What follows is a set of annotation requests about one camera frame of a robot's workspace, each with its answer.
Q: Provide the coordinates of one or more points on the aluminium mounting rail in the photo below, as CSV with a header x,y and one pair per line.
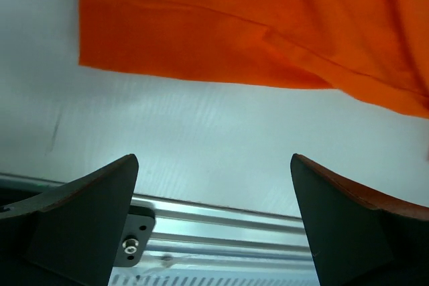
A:
x,y
200,237

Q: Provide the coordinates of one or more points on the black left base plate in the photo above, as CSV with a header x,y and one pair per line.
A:
x,y
137,230

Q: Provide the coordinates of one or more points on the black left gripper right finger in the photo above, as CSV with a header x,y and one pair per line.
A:
x,y
358,235

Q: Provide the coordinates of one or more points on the orange t shirt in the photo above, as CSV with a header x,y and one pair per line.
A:
x,y
374,50

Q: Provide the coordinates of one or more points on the white slotted cable duct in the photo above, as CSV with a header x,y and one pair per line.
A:
x,y
180,279

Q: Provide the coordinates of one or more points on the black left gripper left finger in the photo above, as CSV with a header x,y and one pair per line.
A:
x,y
68,235

